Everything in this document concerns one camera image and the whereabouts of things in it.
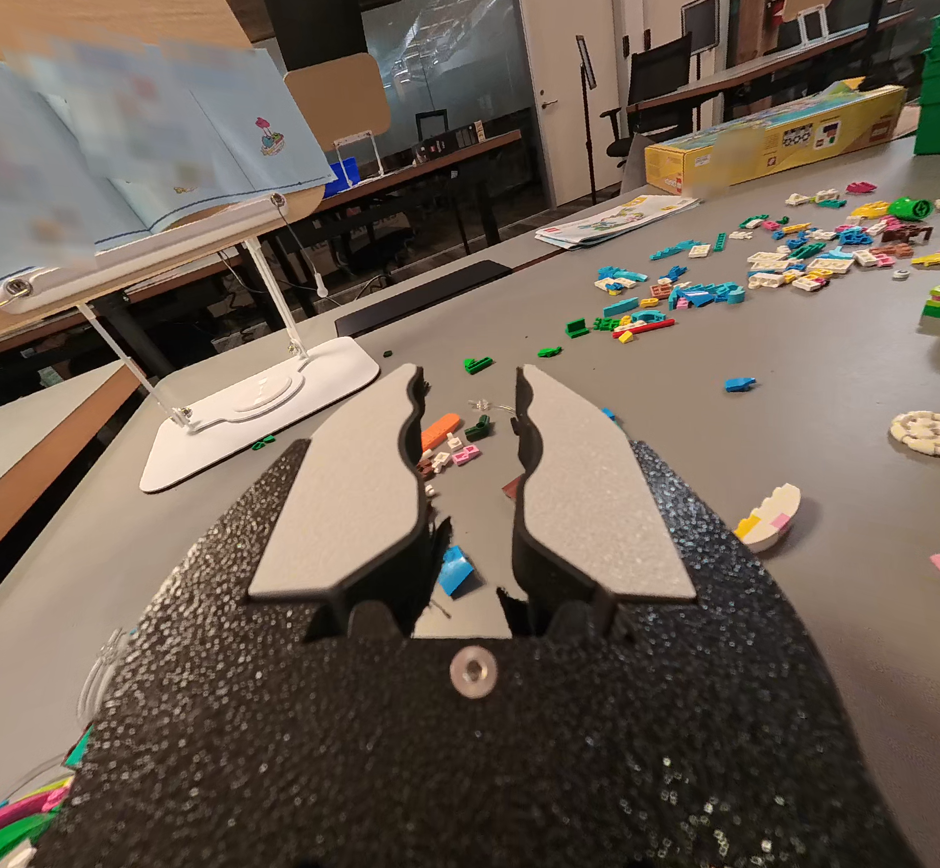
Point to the white round lego plate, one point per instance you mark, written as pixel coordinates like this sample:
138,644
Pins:
916,432

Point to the dark green lego piece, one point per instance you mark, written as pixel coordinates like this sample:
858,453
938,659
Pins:
477,429

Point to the black office chair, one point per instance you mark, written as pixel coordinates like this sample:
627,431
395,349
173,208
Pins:
650,93

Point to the tall green lego stack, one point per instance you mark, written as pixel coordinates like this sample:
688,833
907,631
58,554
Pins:
927,97

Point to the yellow lego box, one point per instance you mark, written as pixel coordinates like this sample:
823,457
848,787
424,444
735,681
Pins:
778,137

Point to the clear lego piece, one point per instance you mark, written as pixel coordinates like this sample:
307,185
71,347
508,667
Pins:
481,404

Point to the long brown desk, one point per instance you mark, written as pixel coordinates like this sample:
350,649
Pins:
771,67
433,157

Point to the orange lego piece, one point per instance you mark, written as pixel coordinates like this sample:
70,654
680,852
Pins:
439,432

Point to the white book stand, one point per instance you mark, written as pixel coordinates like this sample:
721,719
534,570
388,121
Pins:
257,398

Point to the white small lego piece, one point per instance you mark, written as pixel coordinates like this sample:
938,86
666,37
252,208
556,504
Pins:
440,458

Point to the clear plastic bag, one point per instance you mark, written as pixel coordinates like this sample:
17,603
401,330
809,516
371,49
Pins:
103,677

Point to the heap of bright lego parts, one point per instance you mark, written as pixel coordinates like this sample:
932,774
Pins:
37,802

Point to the light blue instruction book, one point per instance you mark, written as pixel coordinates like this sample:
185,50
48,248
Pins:
283,141

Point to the blue lego slope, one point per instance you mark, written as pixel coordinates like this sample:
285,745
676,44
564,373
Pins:
455,570

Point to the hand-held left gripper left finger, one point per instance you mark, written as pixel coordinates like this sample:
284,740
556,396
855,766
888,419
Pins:
352,501

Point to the instruction booklet on table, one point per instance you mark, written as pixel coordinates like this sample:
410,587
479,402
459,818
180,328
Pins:
617,218

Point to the white door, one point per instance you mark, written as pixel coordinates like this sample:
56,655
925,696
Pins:
565,60

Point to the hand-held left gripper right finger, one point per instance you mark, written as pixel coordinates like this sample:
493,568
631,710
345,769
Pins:
587,508

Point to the light pink lego plate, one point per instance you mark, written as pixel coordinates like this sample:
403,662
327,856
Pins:
465,453

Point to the dark red lego piece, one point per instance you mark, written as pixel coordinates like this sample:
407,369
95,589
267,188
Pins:
512,488

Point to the white half-round lego assembly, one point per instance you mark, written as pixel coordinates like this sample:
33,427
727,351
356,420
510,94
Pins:
771,519

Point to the dark framed screen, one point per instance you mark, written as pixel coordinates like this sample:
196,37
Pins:
701,23

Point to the lime green lego assembly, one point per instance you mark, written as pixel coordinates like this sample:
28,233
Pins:
931,308

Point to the pile of mixed lego pieces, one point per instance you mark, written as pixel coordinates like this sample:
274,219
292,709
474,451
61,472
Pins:
764,266

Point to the black floor stand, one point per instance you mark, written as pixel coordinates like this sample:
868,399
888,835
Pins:
587,97

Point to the blue lego brick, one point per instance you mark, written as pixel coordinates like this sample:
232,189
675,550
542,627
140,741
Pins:
739,384

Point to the blue bin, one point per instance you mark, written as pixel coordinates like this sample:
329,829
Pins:
345,170

